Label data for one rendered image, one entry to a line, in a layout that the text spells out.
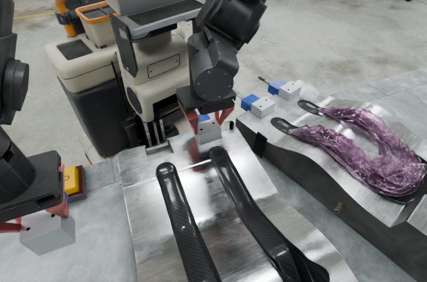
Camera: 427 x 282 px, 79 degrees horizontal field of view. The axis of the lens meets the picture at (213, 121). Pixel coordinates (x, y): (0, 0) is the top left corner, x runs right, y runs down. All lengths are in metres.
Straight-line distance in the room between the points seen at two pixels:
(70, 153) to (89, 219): 1.33
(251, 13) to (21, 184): 0.37
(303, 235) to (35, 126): 2.03
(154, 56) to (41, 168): 0.56
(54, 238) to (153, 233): 0.14
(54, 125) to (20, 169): 1.82
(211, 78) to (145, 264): 0.28
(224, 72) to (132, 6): 0.43
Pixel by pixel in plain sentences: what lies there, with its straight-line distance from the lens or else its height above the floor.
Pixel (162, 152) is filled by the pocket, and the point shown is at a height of 0.86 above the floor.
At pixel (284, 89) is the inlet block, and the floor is 0.88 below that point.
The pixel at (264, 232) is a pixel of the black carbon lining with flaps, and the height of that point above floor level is 0.90.
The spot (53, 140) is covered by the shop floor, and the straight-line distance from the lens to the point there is 2.06.
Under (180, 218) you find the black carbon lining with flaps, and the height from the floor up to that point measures 0.88.
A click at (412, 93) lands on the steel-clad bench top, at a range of 1.03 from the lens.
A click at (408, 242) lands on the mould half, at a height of 0.87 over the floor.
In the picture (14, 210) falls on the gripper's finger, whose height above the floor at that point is 1.03.
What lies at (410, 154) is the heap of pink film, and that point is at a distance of 0.65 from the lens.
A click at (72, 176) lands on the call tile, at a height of 0.84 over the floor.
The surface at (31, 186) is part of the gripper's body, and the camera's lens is 0.37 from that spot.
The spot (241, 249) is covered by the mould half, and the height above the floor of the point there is 0.91.
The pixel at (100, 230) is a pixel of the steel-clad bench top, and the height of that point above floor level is 0.80.
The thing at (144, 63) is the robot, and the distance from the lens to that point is 0.84.
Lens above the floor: 1.30
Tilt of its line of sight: 44 degrees down
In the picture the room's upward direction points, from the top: straight up
